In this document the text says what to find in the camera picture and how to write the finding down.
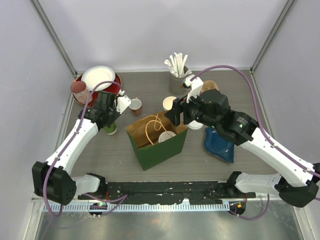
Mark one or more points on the grey straw holder cup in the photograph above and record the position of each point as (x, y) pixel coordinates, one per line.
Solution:
(175, 86)

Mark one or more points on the stack of white lids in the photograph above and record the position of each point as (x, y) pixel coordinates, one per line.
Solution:
(194, 125)

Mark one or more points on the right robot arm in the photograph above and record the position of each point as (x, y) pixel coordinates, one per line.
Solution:
(295, 181)

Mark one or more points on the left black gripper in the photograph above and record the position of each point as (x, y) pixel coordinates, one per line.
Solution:
(117, 113)

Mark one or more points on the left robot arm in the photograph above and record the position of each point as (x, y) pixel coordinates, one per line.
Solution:
(52, 178)

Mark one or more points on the floral pink tumbler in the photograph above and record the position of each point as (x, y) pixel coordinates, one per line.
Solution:
(80, 92)

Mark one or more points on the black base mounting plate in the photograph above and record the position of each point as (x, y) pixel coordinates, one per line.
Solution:
(170, 192)

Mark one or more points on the blue leaf-shaped dish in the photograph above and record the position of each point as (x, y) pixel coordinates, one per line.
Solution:
(218, 146)

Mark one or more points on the cardboard cup carrier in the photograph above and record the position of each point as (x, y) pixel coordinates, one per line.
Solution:
(209, 85)

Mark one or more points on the green paper bag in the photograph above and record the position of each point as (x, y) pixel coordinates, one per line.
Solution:
(144, 133)

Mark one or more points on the white paper plate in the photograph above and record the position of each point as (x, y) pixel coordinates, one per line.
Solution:
(97, 74)

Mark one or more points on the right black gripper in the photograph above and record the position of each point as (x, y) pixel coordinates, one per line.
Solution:
(179, 105)

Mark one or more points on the white wrapped straws bundle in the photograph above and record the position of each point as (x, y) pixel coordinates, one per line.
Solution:
(176, 65)

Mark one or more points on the stack of green paper cups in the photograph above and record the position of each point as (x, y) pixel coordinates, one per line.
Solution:
(167, 103)

